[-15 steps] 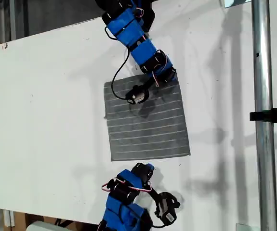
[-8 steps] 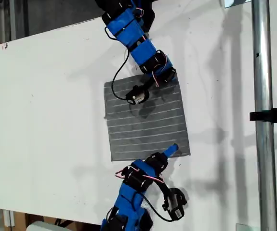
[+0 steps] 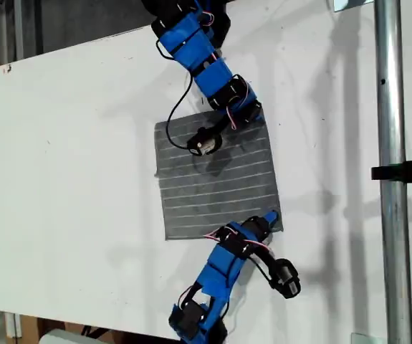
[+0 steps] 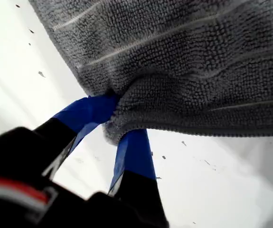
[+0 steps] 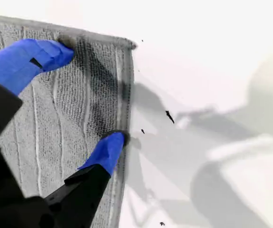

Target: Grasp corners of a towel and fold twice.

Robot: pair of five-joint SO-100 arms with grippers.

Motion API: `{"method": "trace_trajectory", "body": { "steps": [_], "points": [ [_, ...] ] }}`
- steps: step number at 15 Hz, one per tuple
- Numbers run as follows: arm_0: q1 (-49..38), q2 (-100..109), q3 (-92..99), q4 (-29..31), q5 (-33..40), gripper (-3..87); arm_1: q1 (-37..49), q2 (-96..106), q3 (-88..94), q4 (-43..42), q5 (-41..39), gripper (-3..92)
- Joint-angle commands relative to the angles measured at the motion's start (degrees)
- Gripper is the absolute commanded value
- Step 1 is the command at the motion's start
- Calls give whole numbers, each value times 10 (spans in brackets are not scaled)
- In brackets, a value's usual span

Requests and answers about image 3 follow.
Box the black clamp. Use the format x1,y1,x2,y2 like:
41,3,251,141
370,152,412,190

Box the white table leg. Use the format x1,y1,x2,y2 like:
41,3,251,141
4,311,23,338

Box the red white wire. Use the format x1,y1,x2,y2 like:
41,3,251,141
178,230,272,309
200,10,238,132

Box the short black camera stalk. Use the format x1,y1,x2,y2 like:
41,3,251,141
205,109,235,136
246,247,280,277

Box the white box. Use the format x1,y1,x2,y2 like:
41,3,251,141
39,328,85,344

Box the steel post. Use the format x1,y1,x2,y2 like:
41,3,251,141
373,0,412,344

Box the metal corner bracket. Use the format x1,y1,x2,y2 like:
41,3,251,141
328,0,366,13

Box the grey striped towel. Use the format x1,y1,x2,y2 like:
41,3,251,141
153,107,284,242

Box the brown cardboard box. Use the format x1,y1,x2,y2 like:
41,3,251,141
19,315,149,344

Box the thin black camera cable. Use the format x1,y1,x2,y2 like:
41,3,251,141
155,37,196,151
250,256,274,287

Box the black camera box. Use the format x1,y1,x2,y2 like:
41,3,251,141
269,257,302,300
186,127,224,158

